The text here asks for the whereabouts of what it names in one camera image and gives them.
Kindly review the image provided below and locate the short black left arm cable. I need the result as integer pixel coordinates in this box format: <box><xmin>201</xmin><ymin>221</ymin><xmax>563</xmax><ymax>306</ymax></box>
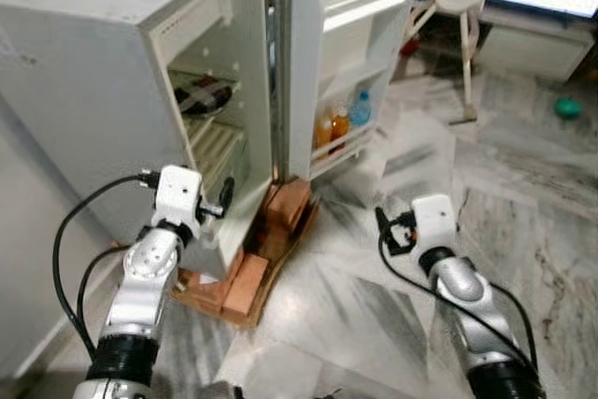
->
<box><xmin>77</xmin><ymin>245</ymin><xmax>132</xmax><ymax>327</ymax></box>

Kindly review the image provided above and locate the blue water bottle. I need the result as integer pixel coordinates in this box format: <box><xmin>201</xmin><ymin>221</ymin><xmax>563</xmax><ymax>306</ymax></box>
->
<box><xmin>349</xmin><ymin>91</ymin><xmax>373</xmax><ymax>129</ymax></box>

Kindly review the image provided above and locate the white small fridge body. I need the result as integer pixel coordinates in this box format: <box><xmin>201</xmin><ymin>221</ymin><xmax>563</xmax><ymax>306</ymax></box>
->
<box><xmin>0</xmin><ymin>0</ymin><xmax>281</xmax><ymax>280</ymax></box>

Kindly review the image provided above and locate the white fridge door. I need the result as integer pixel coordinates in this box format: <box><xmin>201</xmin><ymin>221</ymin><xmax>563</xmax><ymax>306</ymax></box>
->
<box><xmin>285</xmin><ymin>0</ymin><xmax>421</xmax><ymax>181</ymax></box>

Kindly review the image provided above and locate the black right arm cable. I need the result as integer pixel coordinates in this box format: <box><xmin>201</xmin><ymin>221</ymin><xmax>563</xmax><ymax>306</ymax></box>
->
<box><xmin>377</xmin><ymin>231</ymin><xmax>541</xmax><ymax>372</ymax></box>

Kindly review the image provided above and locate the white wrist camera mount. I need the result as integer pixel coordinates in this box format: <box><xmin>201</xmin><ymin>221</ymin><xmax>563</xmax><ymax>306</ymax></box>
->
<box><xmin>152</xmin><ymin>165</ymin><xmax>204</xmax><ymax>236</ymax></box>
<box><xmin>411</xmin><ymin>195</ymin><xmax>458</xmax><ymax>251</ymax></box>

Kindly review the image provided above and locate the red brick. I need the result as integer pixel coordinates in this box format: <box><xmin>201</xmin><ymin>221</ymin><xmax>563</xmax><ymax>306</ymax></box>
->
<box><xmin>173</xmin><ymin>264</ymin><xmax>230</xmax><ymax>316</ymax></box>
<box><xmin>222</xmin><ymin>251</ymin><xmax>272</xmax><ymax>323</ymax></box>
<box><xmin>264</xmin><ymin>179</ymin><xmax>314</xmax><ymax>237</ymax></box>

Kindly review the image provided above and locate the steel bowl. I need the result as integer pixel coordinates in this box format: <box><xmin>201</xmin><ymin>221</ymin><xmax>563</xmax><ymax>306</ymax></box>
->
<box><xmin>173</xmin><ymin>77</ymin><xmax>235</xmax><ymax>119</ymax></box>

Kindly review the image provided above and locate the long black left arm cable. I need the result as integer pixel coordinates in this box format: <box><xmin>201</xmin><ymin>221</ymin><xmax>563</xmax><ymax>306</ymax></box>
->
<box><xmin>51</xmin><ymin>171</ymin><xmax>158</xmax><ymax>363</ymax></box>

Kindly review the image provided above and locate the white slatted crisper cover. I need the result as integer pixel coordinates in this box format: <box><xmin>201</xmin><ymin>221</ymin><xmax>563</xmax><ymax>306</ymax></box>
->
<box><xmin>182</xmin><ymin>117</ymin><xmax>249</xmax><ymax>178</ymax></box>

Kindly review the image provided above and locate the white television cabinet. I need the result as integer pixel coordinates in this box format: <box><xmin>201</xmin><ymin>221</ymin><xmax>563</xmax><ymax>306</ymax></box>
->
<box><xmin>411</xmin><ymin>2</ymin><xmax>598</xmax><ymax>84</ymax></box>

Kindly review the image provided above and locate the green round object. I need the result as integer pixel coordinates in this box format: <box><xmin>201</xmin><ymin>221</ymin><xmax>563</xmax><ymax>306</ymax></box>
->
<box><xmin>554</xmin><ymin>95</ymin><xmax>582</xmax><ymax>121</ymax></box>

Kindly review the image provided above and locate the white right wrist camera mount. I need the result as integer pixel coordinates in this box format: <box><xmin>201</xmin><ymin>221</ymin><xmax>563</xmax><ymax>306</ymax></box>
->
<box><xmin>411</xmin><ymin>195</ymin><xmax>458</xmax><ymax>251</ymax></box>

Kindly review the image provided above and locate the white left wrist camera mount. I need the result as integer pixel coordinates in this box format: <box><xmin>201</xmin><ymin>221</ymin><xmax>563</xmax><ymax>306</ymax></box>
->
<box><xmin>152</xmin><ymin>165</ymin><xmax>204</xmax><ymax>236</ymax></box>

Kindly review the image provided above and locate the orange juice bottle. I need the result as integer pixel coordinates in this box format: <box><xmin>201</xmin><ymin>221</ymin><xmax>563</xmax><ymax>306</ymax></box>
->
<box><xmin>315</xmin><ymin>111</ymin><xmax>335</xmax><ymax>150</ymax></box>
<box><xmin>331</xmin><ymin>107</ymin><xmax>351</xmax><ymax>144</ymax></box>

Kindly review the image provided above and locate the brown wooden board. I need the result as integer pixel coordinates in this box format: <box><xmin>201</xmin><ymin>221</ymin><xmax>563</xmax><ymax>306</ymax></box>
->
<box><xmin>168</xmin><ymin>189</ymin><xmax>323</xmax><ymax>331</ymax></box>

